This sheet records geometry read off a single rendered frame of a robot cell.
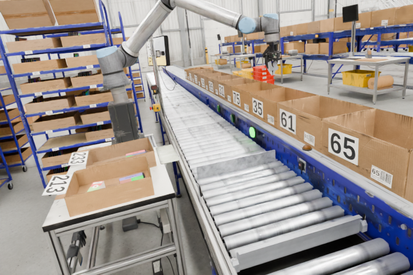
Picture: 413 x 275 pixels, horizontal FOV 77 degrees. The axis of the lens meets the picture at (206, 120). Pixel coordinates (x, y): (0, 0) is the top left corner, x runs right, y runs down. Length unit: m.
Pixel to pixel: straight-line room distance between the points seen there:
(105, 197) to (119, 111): 0.83
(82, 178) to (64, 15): 1.93
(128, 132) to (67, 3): 1.54
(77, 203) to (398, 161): 1.25
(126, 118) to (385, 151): 1.58
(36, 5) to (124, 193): 2.25
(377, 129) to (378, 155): 0.40
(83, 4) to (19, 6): 0.56
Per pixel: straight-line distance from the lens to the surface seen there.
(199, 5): 1.68
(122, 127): 2.00
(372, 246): 1.06
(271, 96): 2.00
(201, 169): 1.40
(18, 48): 3.12
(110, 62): 1.95
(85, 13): 3.06
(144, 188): 1.30
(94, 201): 1.32
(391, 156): 1.04
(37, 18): 3.17
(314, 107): 1.72
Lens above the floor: 1.42
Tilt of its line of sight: 16 degrees down
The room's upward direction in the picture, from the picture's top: 6 degrees counter-clockwise
